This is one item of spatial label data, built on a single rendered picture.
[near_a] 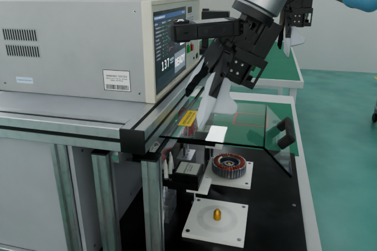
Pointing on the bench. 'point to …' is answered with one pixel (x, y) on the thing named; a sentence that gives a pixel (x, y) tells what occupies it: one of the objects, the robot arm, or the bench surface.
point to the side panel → (37, 198)
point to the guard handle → (286, 124)
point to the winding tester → (88, 46)
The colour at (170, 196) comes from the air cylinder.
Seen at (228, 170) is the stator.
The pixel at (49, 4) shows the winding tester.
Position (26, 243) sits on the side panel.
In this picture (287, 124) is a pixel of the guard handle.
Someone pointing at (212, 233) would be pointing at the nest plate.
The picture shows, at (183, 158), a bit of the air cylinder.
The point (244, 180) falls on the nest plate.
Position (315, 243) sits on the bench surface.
